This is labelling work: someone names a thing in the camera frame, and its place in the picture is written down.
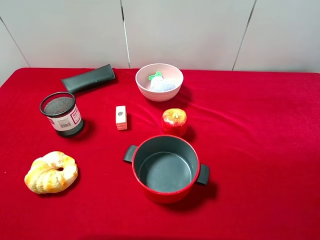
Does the blue plush eggplant toy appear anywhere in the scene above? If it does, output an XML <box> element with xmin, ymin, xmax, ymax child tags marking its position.
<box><xmin>148</xmin><ymin>71</ymin><xmax>176</xmax><ymax>92</ymax></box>

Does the pink ribbed bowl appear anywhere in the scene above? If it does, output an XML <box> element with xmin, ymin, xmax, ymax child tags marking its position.
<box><xmin>135</xmin><ymin>63</ymin><xmax>184</xmax><ymax>102</ymax></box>

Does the peeled orange toy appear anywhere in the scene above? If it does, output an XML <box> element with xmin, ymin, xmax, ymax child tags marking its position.
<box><xmin>24</xmin><ymin>151</ymin><xmax>78</xmax><ymax>194</ymax></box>

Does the black glasses case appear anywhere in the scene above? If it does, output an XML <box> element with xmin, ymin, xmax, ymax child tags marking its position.
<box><xmin>61</xmin><ymin>64</ymin><xmax>116</xmax><ymax>94</ymax></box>

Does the black mesh pen holder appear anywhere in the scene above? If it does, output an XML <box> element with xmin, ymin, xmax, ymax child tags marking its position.
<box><xmin>39</xmin><ymin>91</ymin><xmax>85</xmax><ymax>138</ymax></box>

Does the red pot with black handles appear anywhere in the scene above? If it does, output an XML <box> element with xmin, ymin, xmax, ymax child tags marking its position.
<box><xmin>123</xmin><ymin>134</ymin><xmax>210</xmax><ymax>204</ymax></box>

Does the red apple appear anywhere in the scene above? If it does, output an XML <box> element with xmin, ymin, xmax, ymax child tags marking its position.
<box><xmin>161</xmin><ymin>108</ymin><xmax>188</xmax><ymax>137</ymax></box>

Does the small white pink block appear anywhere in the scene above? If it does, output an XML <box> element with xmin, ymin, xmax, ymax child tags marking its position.
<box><xmin>115</xmin><ymin>105</ymin><xmax>128</xmax><ymax>130</ymax></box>

